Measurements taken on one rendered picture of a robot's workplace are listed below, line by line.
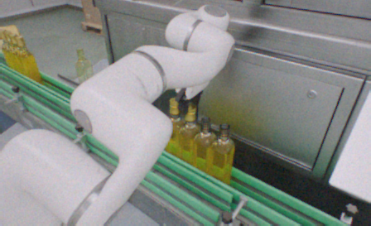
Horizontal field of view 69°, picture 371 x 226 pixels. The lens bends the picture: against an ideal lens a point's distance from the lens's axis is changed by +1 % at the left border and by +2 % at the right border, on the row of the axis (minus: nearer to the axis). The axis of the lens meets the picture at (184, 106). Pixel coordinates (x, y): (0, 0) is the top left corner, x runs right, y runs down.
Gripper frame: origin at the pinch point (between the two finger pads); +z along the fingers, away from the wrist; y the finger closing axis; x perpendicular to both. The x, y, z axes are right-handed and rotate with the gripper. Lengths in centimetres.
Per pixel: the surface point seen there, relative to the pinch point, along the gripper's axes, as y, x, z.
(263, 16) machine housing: -16.5, 5.5, -25.1
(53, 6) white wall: -254, -529, 270
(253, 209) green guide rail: 4.4, 31.2, 16.3
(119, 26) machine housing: -15.1, -46.6, 3.4
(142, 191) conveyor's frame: 16.8, 1.0, 29.9
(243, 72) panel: -13.3, 7.4, -9.4
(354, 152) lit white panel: -13.3, 42.1, -5.8
